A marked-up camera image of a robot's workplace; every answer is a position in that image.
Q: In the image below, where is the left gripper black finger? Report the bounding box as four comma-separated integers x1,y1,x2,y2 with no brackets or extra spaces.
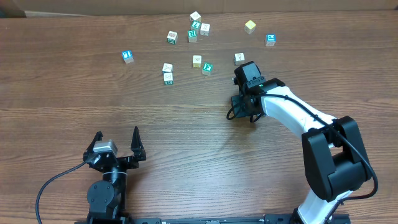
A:
83,131,103,156
131,126,146,161

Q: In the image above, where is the blue D letter block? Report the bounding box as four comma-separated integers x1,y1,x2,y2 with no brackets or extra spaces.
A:
234,53,245,65

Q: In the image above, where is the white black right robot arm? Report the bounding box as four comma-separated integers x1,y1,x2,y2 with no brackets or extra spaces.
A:
226,62,379,223

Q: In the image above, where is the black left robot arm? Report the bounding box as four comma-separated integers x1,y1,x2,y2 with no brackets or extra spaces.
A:
83,127,146,223

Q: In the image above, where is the green F letter block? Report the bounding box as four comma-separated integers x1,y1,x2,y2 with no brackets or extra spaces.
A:
201,63,213,76

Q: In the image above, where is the yellow-sided wooden block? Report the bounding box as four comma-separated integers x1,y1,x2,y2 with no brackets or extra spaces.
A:
192,55,202,68

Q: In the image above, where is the blue P letter block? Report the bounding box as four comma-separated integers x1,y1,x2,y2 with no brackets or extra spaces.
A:
265,34,276,47

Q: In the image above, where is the yellow-top block far right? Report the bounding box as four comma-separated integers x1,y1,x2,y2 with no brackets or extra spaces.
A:
244,20,256,34

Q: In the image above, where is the green R letter block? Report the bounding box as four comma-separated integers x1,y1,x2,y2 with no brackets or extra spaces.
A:
164,72,174,85

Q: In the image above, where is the plain top wooden block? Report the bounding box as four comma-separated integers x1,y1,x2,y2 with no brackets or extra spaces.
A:
162,63,174,73

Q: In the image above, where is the plain wooden block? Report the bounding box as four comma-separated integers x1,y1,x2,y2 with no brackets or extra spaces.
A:
190,11,201,22
162,63,174,73

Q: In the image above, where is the blue-sided wooden block rear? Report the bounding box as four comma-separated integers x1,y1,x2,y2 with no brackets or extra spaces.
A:
200,23,210,36

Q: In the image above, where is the blue-top block far left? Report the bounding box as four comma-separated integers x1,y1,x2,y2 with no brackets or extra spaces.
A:
122,50,134,63

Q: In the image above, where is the green-top R block rear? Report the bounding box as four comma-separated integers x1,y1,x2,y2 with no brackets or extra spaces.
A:
187,30,197,43

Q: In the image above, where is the green L letter block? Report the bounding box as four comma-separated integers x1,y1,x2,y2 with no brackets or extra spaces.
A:
190,21,201,33

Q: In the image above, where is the green B letter block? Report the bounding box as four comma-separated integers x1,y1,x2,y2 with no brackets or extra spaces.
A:
167,30,178,45

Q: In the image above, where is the rear plain wooden block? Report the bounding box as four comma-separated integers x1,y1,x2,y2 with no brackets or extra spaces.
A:
190,11,201,22

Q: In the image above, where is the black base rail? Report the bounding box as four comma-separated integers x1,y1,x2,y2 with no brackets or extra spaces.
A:
74,213,352,224

